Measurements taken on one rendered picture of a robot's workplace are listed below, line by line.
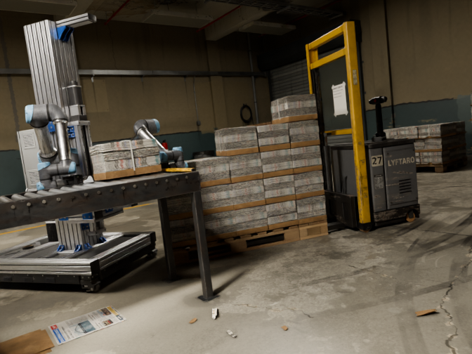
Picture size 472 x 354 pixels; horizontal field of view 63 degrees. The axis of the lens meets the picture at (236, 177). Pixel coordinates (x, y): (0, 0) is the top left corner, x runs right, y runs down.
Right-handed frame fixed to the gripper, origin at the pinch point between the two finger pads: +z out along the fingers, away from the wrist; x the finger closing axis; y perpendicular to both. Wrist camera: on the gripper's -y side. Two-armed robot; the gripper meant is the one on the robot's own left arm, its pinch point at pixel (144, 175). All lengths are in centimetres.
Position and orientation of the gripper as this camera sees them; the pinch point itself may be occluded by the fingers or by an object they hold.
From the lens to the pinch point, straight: 286.0
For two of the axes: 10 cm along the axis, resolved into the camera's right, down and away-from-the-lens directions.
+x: 5.9, 0.1, -8.1
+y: -1.1, -9.9, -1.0
